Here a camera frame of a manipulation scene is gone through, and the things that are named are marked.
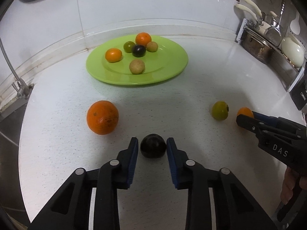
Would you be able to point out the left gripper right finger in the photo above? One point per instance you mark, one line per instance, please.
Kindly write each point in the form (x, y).
(214, 197)

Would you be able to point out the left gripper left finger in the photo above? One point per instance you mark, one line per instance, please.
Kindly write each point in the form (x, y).
(69, 207)

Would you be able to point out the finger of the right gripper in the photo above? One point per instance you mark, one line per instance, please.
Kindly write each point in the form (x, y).
(277, 122)
(249, 124)

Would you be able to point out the orange kumquat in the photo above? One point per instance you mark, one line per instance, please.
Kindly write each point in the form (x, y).
(245, 111)

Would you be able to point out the dark plum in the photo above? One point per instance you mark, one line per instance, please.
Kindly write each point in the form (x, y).
(153, 146)
(138, 50)

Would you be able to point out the tan small fruit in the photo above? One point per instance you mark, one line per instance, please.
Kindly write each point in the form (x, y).
(152, 47)

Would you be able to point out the large orange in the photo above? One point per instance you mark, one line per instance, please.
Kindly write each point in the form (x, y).
(143, 39)

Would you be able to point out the green small fruit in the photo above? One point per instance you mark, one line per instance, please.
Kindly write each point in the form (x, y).
(128, 46)

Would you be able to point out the small orange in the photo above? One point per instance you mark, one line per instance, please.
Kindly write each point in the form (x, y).
(113, 55)

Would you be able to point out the person right hand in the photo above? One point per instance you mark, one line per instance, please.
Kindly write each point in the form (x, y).
(290, 178)

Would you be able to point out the steel sink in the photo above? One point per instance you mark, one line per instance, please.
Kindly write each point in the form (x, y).
(11, 197)

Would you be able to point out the white ceramic jar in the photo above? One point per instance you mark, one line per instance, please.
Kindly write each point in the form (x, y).
(293, 50)

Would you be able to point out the steel spatula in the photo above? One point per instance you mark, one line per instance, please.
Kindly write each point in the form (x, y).
(273, 33)

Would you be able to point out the orange on counter left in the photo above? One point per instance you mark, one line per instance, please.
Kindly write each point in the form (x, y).
(102, 117)

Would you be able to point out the curved chrome faucet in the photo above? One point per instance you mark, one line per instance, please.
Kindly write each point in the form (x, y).
(23, 90)

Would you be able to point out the green plate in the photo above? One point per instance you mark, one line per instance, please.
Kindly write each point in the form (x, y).
(167, 62)

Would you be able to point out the cream handle lower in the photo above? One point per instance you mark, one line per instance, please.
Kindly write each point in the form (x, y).
(246, 9)

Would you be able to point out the cream handle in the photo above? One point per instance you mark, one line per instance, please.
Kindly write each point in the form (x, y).
(246, 9)
(256, 8)

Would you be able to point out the cream handle upper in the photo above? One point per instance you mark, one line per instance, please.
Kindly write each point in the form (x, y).
(256, 8)

